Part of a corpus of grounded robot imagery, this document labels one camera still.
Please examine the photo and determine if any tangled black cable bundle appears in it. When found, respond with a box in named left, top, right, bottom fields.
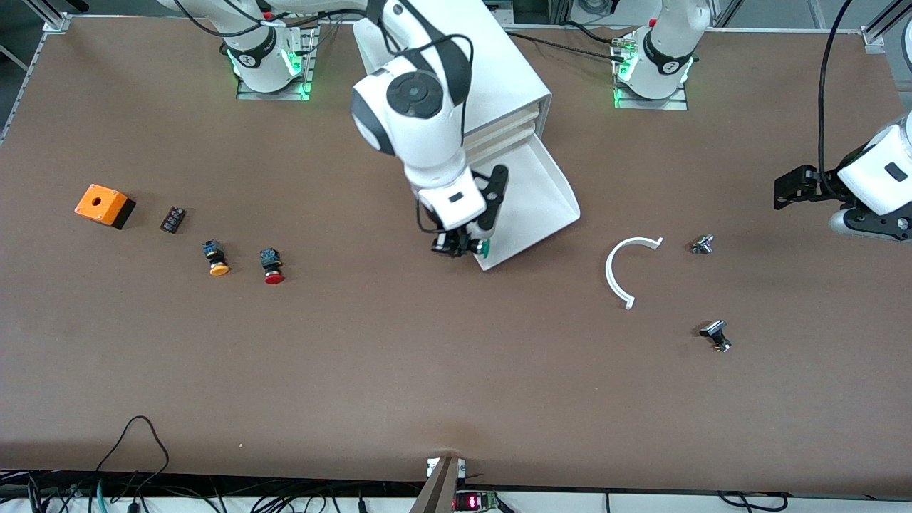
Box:
left=0, top=467, right=428, bottom=513

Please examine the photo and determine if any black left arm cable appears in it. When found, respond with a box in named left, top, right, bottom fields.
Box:
left=818, top=0, right=856, bottom=200

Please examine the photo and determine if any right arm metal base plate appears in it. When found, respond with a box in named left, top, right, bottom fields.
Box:
left=237, top=14, right=318, bottom=100

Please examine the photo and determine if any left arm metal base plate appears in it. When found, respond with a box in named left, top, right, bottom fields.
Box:
left=614, top=28, right=689, bottom=111

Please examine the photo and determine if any device with red display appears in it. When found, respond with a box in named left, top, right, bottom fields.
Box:
left=455, top=490, right=499, bottom=512

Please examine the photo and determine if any white curved plastic strip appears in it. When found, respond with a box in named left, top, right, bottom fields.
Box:
left=605, top=236, right=665, bottom=311

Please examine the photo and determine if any aluminium profile rail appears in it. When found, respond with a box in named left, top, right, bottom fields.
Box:
left=862, top=0, right=912, bottom=54

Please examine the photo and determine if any thin black looped cable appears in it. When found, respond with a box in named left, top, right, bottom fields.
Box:
left=93, top=415, right=172, bottom=513

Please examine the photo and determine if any grey metal post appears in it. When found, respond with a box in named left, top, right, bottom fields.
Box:
left=410, top=456, right=460, bottom=513

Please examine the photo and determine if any orange box with hole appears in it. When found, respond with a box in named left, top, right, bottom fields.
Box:
left=74, top=184, right=136, bottom=230

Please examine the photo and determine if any aluminium corner bracket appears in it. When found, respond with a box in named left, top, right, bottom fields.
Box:
left=43, top=0, right=72, bottom=33

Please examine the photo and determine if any black cable on table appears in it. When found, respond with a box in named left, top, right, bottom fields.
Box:
left=506, top=31, right=628, bottom=65

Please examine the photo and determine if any red push button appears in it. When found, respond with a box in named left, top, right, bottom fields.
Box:
left=259, top=247, right=286, bottom=286

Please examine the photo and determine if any yellow push button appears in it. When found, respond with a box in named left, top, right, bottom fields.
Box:
left=201, top=240, right=230, bottom=277

